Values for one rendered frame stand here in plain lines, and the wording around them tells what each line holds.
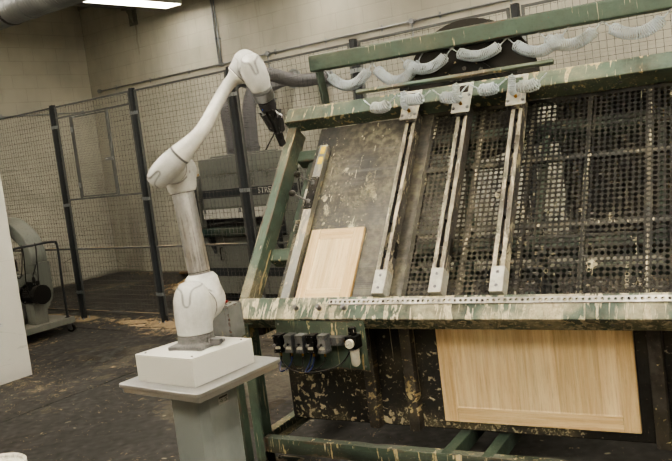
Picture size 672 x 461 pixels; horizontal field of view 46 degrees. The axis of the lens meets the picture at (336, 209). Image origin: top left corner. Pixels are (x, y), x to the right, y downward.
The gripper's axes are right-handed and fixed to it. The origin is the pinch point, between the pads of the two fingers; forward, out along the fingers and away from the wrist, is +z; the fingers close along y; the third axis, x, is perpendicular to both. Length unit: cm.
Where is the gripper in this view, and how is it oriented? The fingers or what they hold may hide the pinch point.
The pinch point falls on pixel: (280, 138)
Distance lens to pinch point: 355.1
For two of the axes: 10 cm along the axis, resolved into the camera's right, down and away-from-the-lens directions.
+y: -7.9, -1.6, 6.0
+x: -5.5, 6.1, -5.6
